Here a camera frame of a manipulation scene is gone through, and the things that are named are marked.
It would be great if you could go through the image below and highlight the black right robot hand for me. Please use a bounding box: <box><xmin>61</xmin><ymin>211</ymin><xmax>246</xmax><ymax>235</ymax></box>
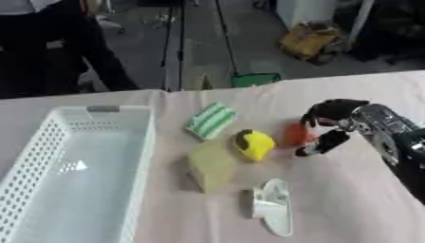
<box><xmin>293</xmin><ymin>98</ymin><xmax>372</xmax><ymax>158</ymax></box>

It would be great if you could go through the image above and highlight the red toy fruit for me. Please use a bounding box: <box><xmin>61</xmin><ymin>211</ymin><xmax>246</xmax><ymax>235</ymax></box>
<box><xmin>282</xmin><ymin>122</ymin><xmax>316</xmax><ymax>148</ymax></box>

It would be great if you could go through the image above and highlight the yellow bag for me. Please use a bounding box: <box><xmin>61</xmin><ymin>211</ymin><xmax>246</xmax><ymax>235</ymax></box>
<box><xmin>277</xmin><ymin>21</ymin><xmax>344</xmax><ymax>61</ymax></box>

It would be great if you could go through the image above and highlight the green bin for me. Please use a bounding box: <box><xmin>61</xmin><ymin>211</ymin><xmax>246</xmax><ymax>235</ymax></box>
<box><xmin>229</xmin><ymin>72</ymin><xmax>283</xmax><ymax>88</ymax></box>

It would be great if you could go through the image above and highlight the yellow black toy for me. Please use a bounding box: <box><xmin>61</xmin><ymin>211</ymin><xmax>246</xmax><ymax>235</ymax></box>
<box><xmin>232</xmin><ymin>128</ymin><xmax>278</xmax><ymax>161</ymax></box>

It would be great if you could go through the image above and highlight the white cabinet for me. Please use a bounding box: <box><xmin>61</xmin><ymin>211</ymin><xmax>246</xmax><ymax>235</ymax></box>
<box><xmin>273</xmin><ymin>0</ymin><xmax>341</xmax><ymax>30</ymax></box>

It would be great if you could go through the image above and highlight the white plastic slipper-shaped object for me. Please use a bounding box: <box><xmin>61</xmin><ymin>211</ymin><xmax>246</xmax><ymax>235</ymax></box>
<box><xmin>250</xmin><ymin>178</ymin><xmax>294</xmax><ymax>237</ymax></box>

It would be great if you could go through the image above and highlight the green white striped sponge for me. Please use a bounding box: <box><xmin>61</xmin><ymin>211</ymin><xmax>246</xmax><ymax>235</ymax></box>
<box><xmin>184</xmin><ymin>102</ymin><xmax>239</xmax><ymax>141</ymax></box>

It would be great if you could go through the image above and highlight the pale yellow sponge block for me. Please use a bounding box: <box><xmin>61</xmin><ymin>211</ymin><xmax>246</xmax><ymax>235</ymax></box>
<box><xmin>186</xmin><ymin>142</ymin><xmax>239</xmax><ymax>195</ymax></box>

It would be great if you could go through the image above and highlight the black tripod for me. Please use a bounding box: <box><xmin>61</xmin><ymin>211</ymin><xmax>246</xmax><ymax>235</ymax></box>
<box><xmin>157</xmin><ymin>0</ymin><xmax>243</xmax><ymax>92</ymax></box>

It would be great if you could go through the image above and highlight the white perforated plastic basket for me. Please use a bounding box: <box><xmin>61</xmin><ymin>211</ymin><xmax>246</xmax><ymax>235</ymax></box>
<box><xmin>0</xmin><ymin>104</ymin><xmax>158</xmax><ymax>243</ymax></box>

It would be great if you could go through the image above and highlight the person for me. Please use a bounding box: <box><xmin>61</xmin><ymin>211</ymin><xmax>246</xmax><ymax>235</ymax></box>
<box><xmin>0</xmin><ymin>0</ymin><xmax>141</xmax><ymax>100</ymax></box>

